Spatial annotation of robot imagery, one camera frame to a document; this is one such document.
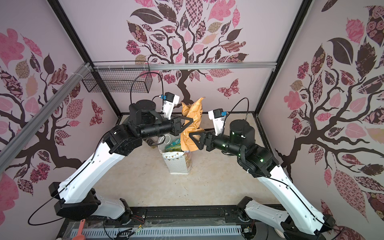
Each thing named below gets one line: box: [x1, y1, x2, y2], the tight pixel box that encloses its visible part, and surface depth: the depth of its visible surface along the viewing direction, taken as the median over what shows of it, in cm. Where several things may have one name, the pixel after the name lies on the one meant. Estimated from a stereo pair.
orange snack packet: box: [180, 97, 206, 152], surface depth 57 cm
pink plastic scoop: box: [72, 218, 86, 240], surface depth 70 cm
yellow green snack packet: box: [164, 141, 183, 152], surface depth 85 cm
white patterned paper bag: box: [158, 134, 192, 175], surface depth 74 cm
